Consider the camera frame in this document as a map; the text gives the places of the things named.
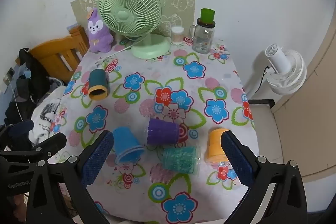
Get wall socket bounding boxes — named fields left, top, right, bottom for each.
left=4, top=67, right=15, bottom=83

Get floral tablecloth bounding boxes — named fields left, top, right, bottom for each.
left=49, top=35, right=257, bottom=224

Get beige cabinet panel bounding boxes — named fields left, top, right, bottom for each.
left=272, top=10, right=336, bottom=178

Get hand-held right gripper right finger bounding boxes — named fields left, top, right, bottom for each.
left=220, top=131, right=308, bottom=224

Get white printed shirt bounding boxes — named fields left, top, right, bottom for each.
left=28, top=97, right=67, bottom=145

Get purple cup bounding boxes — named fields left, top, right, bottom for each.
left=144, top=118, right=180, bottom=146

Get black fan cable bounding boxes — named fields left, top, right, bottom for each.
left=253, top=64, right=271, bottom=94

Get glass jar with green lid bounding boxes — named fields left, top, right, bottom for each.
left=189, top=8, right=216, bottom=54

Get teal cup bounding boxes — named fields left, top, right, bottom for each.
left=161, top=145, right=202, bottom=175

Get orange cup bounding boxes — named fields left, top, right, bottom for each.
left=205, top=128, right=232, bottom=164

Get green desk fan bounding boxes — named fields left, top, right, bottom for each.
left=98, top=0, right=172, bottom=59

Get clear cotton swab container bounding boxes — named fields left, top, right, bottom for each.
left=171, top=26, right=185, bottom=45

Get purple plush toy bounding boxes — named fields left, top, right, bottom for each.
left=87, top=7, right=114, bottom=53

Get blue cup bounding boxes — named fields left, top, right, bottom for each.
left=113, top=127, right=145, bottom=164

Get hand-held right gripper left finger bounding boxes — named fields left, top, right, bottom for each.
left=26, top=130, right=114, bottom=224

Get dark clothes pile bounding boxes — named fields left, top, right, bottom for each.
left=3, top=48, right=67, bottom=135

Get white fan cable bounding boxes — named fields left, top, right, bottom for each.
left=96, top=39, right=144, bottom=66

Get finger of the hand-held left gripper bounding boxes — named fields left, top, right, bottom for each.
left=29, top=133, right=67, bottom=159
left=0, top=119, right=35, bottom=141

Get white fan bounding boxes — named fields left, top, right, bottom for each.
left=264, top=43, right=307, bottom=95

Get wooden chair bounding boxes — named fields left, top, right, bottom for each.
left=29, top=25, right=90, bottom=83

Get dark green cup yellow rim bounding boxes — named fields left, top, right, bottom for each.
left=88, top=69, right=109, bottom=101

